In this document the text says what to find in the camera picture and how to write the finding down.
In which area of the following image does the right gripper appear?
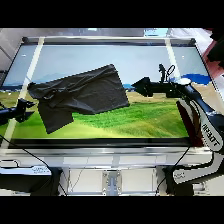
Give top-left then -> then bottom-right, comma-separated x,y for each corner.
141,76 -> 158,98

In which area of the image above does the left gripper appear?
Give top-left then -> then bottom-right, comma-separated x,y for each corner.
14,99 -> 36,124

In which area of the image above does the dark grey T-shirt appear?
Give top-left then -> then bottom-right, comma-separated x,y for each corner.
27,63 -> 131,135

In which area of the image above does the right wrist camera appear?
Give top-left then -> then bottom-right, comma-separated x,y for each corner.
157,63 -> 176,84

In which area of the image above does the black cable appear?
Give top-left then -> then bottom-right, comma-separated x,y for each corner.
0,134 -> 68,197
155,145 -> 192,197

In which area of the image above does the silver frame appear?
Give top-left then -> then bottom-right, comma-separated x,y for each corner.
0,34 -> 224,197

